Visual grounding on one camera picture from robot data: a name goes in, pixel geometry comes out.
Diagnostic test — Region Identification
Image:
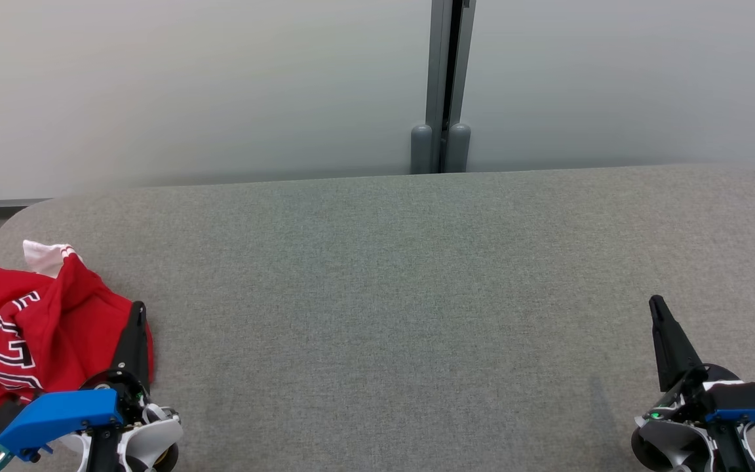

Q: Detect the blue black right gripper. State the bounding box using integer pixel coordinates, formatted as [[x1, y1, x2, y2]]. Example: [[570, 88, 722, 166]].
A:
[[650, 296, 755, 437]]

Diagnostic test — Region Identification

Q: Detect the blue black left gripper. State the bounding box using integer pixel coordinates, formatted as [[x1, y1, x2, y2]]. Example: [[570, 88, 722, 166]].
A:
[[0, 302, 153, 460]]

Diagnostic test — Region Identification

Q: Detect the red white basketball jersey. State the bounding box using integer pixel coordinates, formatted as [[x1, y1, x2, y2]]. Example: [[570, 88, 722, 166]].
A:
[[0, 240, 154, 410]]

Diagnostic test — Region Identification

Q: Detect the grey cylindrical post bumper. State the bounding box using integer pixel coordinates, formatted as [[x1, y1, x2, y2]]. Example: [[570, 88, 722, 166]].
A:
[[446, 123, 471, 174], [410, 123, 433, 175]]

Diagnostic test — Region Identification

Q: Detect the grey metal partition post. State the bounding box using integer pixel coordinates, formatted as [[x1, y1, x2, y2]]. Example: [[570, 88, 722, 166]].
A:
[[425, 0, 476, 174]]

